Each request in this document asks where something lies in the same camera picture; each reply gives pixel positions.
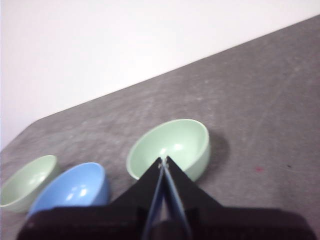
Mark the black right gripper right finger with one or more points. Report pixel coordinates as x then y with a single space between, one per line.
225 223

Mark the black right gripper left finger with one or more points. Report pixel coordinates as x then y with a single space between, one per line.
105 222

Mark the blue ribbed bowl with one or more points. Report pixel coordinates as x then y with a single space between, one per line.
75 185

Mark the green ribbed bowl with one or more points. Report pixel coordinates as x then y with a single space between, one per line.
175 140
27 180

